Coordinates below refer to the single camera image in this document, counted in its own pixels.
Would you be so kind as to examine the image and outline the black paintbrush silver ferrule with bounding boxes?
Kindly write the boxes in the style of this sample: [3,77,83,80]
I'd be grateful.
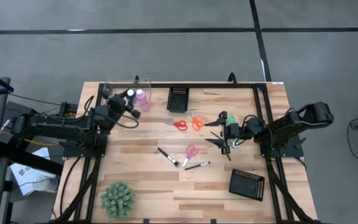
[184,161,212,172]

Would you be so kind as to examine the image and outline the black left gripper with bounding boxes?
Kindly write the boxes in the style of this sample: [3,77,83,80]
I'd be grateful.
[103,89,141,121]

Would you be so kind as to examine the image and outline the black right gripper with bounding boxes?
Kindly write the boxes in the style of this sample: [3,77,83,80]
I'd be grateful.
[204,111,242,156]

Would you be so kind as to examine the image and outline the red handled scissors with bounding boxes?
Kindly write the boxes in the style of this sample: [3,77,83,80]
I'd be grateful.
[165,119,188,132]

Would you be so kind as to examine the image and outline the black controller box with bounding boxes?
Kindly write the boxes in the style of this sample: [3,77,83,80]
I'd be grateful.
[59,101,79,115]

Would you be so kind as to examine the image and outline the green artificial potted plant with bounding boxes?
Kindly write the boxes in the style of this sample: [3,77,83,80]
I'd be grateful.
[99,181,136,218]

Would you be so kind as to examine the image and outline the pink paint bottle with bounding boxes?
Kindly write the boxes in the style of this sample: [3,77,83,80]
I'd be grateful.
[135,89,151,113]

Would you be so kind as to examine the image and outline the black case white lettering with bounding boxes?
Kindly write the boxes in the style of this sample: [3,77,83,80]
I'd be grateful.
[0,101,35,131]

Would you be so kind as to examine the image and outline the black fluffy round brush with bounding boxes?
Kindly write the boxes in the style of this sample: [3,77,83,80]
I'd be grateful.
[157,147,180,168]

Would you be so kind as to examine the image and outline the clear plastic bin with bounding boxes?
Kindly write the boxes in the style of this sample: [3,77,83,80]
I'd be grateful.
[101,77,153,113]

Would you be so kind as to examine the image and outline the small black mesh tray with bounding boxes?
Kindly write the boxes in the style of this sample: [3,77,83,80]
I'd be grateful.
[166,86,190,114]

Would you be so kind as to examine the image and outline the black metal table frame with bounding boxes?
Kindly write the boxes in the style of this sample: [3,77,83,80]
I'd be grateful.
[53,81,323,224]

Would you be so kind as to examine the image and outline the blue paint bottle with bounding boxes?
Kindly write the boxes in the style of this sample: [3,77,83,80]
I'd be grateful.
[126,88,137,105]

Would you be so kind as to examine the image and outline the black support beam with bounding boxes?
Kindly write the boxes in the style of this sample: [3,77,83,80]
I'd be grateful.
[0,146,64,175]

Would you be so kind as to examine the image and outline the pink handled scissors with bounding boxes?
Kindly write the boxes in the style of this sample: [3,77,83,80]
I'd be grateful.
[181,145,198,169]

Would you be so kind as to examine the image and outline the orange handled scissors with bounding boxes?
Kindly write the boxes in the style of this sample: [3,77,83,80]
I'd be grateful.
[190,111,204,131]

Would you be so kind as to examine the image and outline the thick black cable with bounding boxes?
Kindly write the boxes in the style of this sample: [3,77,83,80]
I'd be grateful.
[59,157,83,217]

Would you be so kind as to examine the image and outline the yellow cable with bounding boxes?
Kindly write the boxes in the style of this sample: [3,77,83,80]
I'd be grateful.
[1,129,60,147]

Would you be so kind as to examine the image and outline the green paint bottle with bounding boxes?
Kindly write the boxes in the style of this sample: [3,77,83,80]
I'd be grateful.
[227,115,239,147]

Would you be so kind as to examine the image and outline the large black mesh tray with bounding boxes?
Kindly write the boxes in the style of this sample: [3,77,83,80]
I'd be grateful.
[228,168,266,202]

